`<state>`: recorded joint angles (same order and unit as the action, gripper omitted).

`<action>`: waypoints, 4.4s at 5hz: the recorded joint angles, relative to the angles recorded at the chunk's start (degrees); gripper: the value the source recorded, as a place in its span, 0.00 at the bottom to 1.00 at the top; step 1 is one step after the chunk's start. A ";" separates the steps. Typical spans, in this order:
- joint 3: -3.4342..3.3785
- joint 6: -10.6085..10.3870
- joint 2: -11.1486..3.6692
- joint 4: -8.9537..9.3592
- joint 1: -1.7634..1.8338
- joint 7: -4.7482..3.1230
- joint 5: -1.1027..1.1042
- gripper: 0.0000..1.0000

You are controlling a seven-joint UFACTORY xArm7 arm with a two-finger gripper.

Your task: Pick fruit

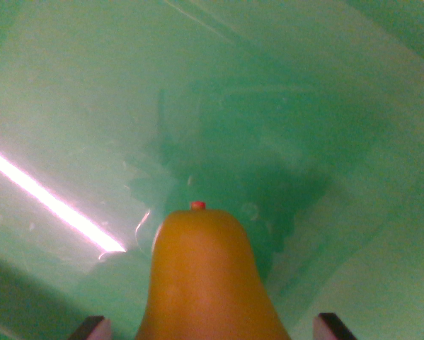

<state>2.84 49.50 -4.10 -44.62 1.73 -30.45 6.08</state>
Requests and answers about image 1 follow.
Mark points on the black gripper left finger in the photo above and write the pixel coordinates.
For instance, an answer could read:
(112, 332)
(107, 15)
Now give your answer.
(91, 329)

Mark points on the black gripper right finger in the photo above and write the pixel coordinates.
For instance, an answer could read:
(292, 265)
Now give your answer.
(330, 327)

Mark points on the yellow-green toy pear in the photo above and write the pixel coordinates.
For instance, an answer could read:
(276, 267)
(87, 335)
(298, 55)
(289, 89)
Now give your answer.
(204, 280)

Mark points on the green plastic bin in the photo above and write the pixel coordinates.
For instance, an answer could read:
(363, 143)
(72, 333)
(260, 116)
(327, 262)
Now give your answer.
(268, 106)

